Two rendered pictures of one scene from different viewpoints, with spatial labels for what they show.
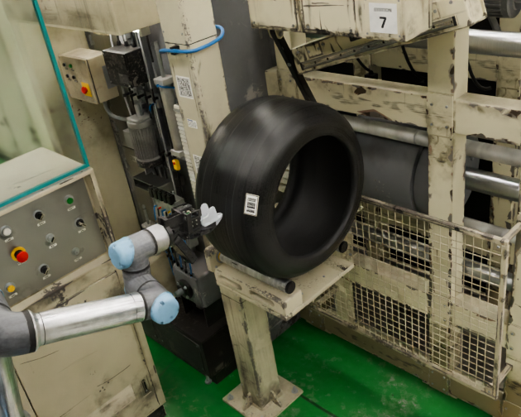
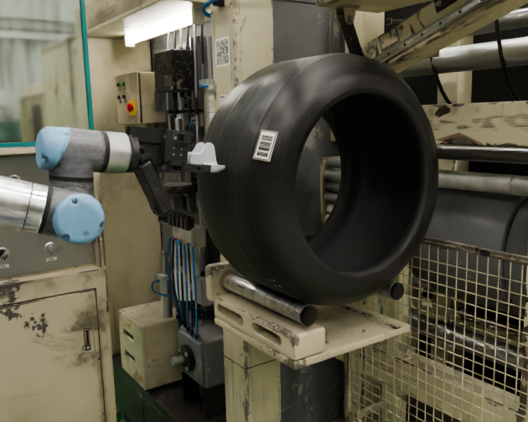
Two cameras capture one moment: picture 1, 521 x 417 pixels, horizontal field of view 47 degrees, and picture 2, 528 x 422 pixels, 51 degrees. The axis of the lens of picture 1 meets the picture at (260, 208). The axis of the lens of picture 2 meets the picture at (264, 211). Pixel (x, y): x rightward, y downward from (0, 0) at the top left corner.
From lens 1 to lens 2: 0.88 m
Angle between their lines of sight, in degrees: 21
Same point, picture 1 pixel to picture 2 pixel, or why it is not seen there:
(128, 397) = not seen: outside the picture
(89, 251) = (69, 255)
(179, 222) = (153, 139)
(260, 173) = (287, 106)
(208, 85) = (251, 51)
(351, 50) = (436, 24)
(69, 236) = not seen: hidden behind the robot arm
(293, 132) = (343, 70)
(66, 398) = not seen: outside the picture
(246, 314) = (250, 388)
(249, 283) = (254, 313)
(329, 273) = (372, 329)
